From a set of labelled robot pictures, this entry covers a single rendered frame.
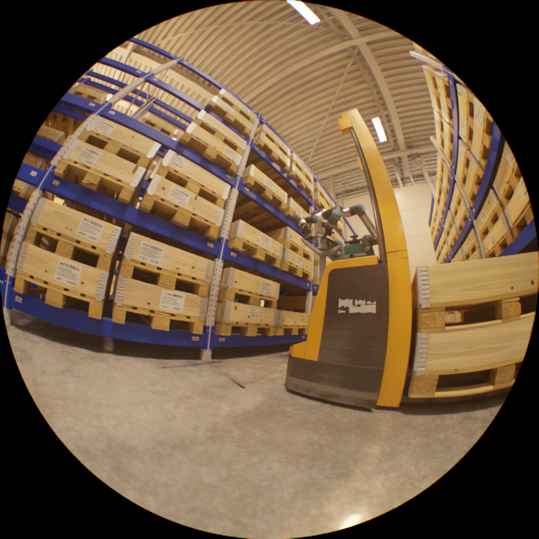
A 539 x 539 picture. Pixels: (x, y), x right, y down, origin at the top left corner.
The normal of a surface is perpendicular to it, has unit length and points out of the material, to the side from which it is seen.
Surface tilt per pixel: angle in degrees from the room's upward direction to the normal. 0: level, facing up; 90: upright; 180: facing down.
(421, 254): 90
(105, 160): 90
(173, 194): 90
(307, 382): 90
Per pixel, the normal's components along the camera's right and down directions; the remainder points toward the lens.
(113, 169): 0.75, -0.10
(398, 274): -0.65, -0.26
